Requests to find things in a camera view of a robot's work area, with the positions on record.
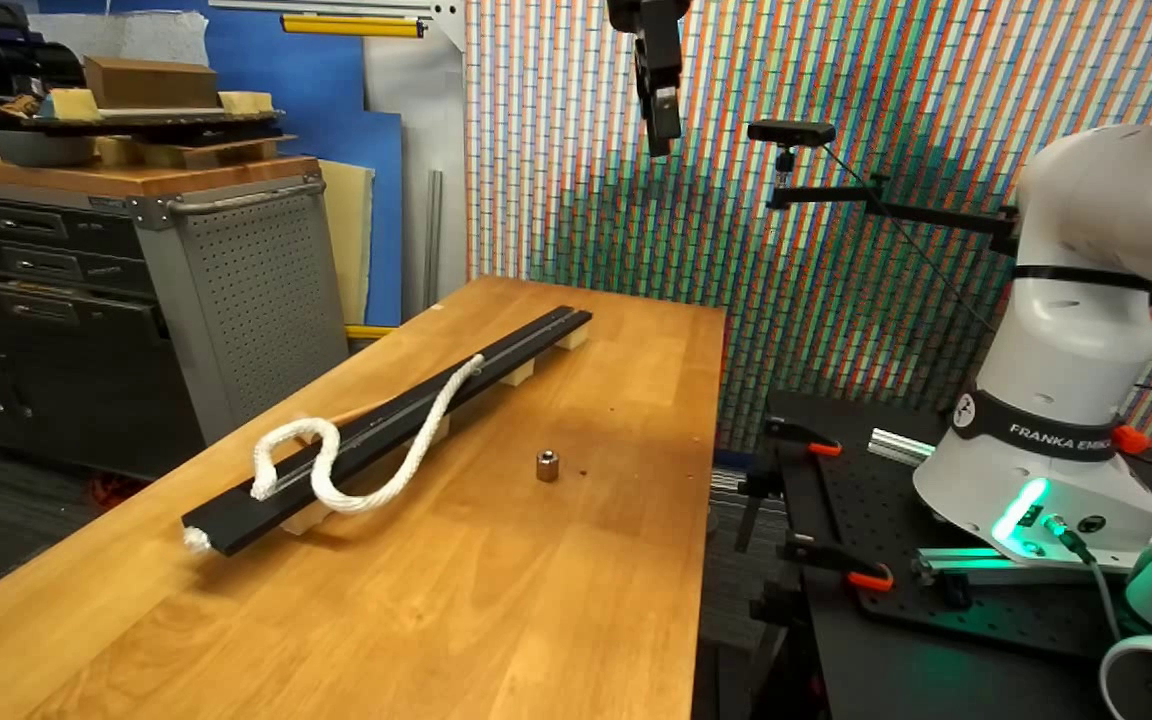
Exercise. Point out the yellow level bar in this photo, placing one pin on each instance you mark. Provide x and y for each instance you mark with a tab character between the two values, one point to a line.
350	25

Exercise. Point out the silver aluminium bar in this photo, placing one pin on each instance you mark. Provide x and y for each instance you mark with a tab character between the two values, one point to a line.
903	444

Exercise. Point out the small metal nut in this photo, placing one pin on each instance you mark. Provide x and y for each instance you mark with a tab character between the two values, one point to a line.
546	467

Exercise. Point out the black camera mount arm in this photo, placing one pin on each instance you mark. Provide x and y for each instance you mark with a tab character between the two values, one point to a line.
869	200

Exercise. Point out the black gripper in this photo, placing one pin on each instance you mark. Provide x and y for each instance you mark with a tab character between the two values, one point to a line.
651	17

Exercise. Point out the black bag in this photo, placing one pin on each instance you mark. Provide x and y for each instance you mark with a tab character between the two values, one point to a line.
3	54

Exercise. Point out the orange clamp knob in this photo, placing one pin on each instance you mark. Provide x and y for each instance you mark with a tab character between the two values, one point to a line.
1135	437

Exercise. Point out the grey metal tool cabinet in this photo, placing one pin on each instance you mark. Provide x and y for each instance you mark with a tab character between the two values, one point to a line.
241	294

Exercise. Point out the black flat tray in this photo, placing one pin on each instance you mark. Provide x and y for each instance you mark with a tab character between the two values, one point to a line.
96	132

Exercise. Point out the black breadboard table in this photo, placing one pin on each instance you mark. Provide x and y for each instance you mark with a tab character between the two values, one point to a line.
896	640

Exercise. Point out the blue board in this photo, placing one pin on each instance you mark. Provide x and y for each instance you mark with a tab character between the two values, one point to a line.
299	92

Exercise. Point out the black camera on stand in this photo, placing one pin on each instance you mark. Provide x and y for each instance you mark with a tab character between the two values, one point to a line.
793	132

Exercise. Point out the brown wooden box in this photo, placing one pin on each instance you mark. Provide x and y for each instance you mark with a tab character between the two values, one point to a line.
148	80

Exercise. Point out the long black grooved rail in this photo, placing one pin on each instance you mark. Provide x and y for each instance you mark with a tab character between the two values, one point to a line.
376	434

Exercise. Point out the small wooden support block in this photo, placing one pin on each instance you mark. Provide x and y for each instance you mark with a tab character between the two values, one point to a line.
578	336
520	372

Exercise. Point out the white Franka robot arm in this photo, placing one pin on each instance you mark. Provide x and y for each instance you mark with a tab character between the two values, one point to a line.
1081	333

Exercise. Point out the light wooden plank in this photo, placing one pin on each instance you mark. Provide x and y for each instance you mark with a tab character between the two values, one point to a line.
239	104

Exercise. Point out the beige board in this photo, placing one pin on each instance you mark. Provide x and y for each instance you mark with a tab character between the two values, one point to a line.
346	242

